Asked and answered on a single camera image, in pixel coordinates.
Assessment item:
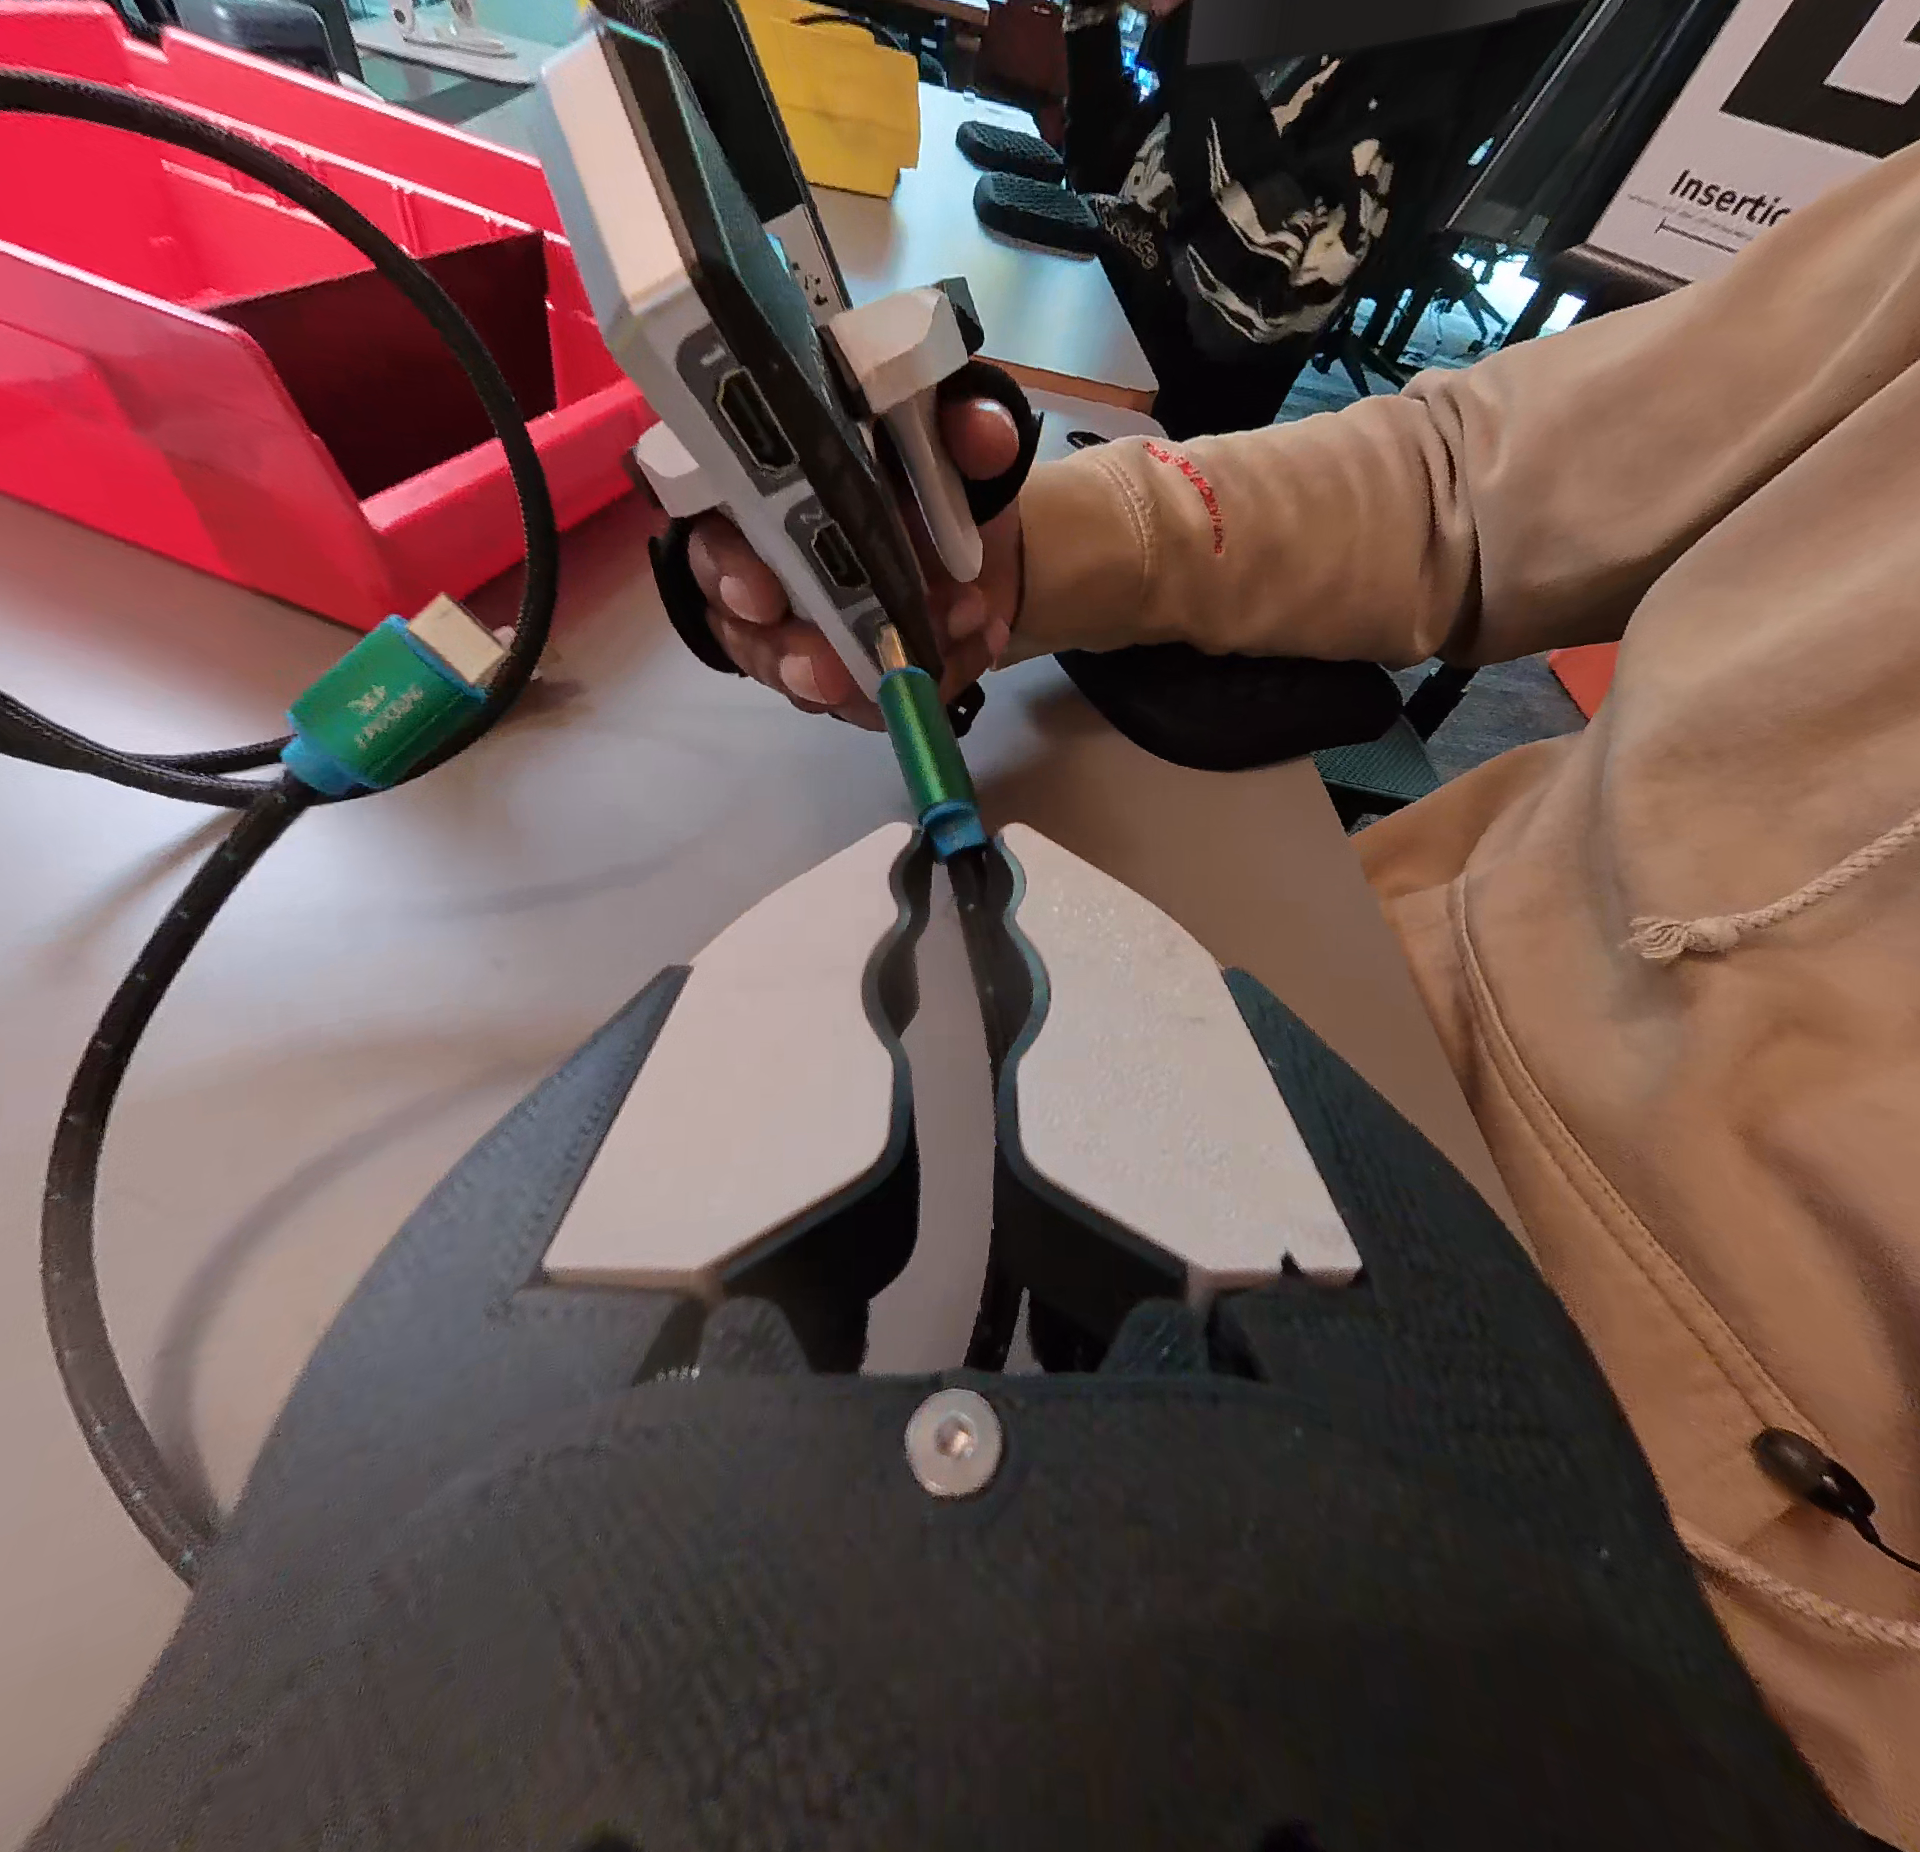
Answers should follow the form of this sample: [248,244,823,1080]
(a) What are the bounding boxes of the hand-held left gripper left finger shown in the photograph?
[537,823,919,1293]

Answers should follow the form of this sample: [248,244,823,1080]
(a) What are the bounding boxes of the person's right hand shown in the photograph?
[691,397,1035,734]

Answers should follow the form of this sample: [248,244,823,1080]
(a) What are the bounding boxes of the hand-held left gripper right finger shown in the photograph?
[992,823,1371,1293]

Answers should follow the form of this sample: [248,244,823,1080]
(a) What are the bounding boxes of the yellow plastic bin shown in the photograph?
[720,0,924,199]

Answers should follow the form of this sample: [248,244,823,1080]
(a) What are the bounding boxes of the black bin divider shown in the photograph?
[193,231,556,503]

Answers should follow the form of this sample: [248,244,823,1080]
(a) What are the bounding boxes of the person's right forearm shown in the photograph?
[1017,363,1637,671]

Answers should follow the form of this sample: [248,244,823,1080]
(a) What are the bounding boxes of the red plastic bin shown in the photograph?
[0,0,657,636]

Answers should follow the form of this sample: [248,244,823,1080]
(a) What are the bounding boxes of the white sign with black marker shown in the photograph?
[1587,0,1920,292]

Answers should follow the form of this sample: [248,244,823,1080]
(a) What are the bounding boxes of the person's beige hoodie torso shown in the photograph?
[1347,135,1920,1852]

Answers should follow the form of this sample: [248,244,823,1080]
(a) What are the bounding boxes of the braided HDMI cable green plugs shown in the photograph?
[41,618,1039,1586]

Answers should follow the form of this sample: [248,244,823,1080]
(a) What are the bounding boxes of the grey multiport hub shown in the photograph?
[537,0,963,688]

